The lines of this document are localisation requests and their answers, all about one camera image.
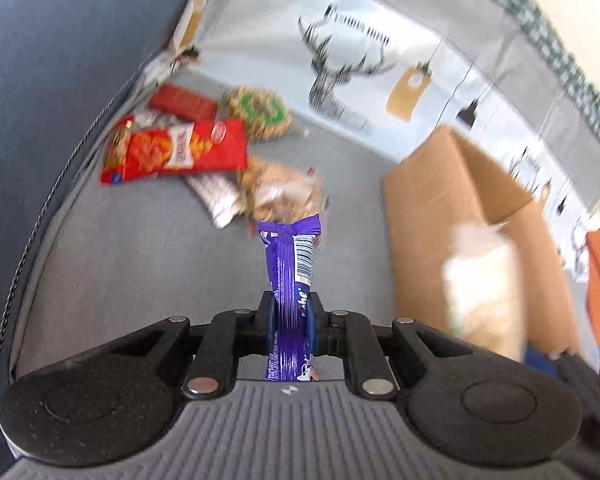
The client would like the purple chocolate bar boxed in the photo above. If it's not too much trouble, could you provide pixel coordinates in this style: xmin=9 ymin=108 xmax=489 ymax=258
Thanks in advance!
xmin=258 ymin=214 xmax=322 ymax=382

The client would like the silver foil snack packet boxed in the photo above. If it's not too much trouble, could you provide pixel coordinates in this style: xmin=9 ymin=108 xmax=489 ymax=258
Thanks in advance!
xmin=184 ymin=174 xmax=247 ymax=229

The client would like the cream snack pack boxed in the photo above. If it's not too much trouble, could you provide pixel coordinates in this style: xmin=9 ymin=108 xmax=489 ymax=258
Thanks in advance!
xmin=442 ymin=223 xmax=527 ymax=362

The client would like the clear bag of biscuits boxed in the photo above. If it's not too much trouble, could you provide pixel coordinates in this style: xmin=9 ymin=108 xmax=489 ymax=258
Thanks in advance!
xmin=237 ymin=156 xmax=324 ymax=223

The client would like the red spicy snack bag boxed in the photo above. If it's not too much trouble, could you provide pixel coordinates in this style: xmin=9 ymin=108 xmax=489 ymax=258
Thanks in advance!
xmin=100 ymin=115 xmax=248 ymax=185

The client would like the round green peanut snack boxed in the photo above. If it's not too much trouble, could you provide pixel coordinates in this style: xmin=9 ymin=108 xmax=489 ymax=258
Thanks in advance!
xmin=221 ymin=86 xmax=292 ymax=142

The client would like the red square snack packet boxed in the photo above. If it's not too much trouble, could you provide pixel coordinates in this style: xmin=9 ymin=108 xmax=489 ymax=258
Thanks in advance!
xmin=148 ymin=84 xmax=219 ymax=122

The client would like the open cardboard box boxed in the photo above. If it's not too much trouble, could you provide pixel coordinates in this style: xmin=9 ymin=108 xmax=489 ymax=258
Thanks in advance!
xmin=382 ymin=125 xmax=584 ymax=361

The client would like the deer print sofa cover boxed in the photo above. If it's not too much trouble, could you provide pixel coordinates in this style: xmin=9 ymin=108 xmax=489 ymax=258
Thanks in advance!
xmin=9 ymin=0 xmax=600 ymax=377

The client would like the green checkered cloth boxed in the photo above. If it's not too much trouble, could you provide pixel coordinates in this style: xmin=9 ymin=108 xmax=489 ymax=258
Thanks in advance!
xmin=459 ymin=0 xmax=600 ymax=172

